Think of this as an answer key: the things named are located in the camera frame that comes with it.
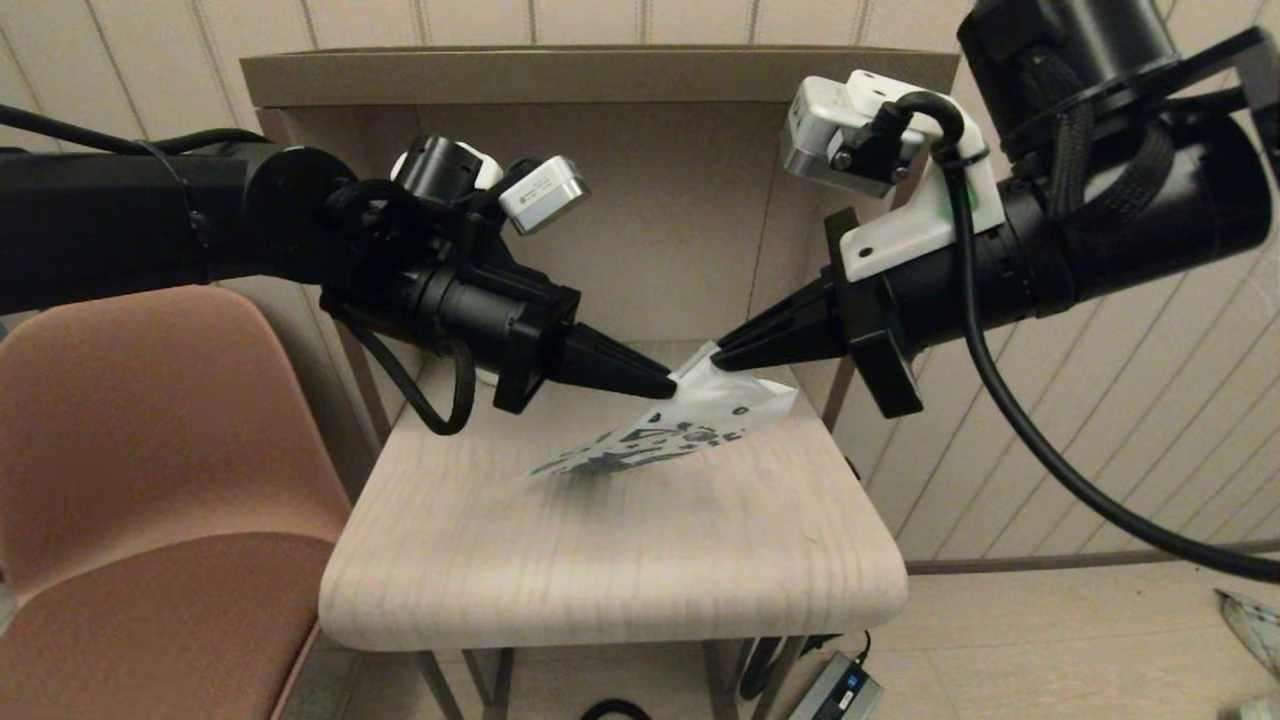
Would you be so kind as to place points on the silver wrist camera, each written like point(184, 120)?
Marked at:
point(545, 195)
point(830, 135)

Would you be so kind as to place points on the grey crumpled floor debris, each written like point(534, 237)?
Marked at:
point(1255, 630)

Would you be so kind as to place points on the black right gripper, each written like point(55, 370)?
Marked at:
point(940, 295)

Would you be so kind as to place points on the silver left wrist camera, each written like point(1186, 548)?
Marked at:
point(545, 195)

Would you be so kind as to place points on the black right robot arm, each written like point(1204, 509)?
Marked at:
point(1150, 200)

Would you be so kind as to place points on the brown pink upholstered chair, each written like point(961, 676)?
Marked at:
point(150, 560)

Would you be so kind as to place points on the light wood shelf desk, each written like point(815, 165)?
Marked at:
point(620, 75)

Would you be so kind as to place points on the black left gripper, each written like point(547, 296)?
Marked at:
point(490, 315)

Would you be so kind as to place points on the white ribbed ceramic mug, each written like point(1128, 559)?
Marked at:
point(485, 376)

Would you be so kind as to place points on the dark metal table legs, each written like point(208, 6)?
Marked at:
point(502, 690)

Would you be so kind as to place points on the white right camera bracket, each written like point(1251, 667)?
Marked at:
point(900, 240)

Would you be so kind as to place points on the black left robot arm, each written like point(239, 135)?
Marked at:
point(150, 225)

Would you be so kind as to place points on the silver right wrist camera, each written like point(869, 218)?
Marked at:
point(830, 135)

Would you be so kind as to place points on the white horse-print zipper pouch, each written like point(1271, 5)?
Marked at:
point(710, 410)

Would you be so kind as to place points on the black round floor object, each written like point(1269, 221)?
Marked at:
point(615, 712)

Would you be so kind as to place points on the grey power adapter brick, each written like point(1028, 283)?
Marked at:
point(835, 692)

